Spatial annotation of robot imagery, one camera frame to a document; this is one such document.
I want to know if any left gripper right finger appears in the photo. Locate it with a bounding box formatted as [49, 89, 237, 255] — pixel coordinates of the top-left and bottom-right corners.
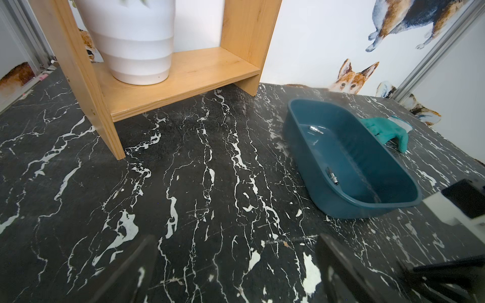
[316, 234, 406, 302]

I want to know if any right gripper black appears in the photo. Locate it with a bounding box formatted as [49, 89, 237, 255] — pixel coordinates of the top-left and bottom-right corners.
[398, 255, 484, 302]

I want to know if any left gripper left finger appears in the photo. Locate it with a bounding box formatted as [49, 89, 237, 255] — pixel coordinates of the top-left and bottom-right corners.
[85, 236, 157, 302]

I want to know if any silver bit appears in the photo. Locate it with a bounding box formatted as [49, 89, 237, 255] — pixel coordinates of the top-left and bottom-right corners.
[309, 126, 324, 135]
[327, 167, 339, 185]

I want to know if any teal plastic storage box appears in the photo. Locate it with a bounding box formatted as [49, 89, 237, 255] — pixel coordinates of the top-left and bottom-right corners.
[283, 99, 423, 219]

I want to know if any green work glove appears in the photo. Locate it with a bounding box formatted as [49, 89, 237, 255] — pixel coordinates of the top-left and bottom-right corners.
[361, 116, 413, 154]

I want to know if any white flower pot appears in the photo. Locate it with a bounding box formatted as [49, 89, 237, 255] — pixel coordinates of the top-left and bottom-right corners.
[75, 0, 176, 85]

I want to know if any wooden shelf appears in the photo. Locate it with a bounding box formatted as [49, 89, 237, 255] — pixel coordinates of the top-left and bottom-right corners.
[30, 1, 281, 160]

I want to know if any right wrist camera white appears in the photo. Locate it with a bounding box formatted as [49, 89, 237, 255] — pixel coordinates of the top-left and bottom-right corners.
[423, 178, 484, 242]

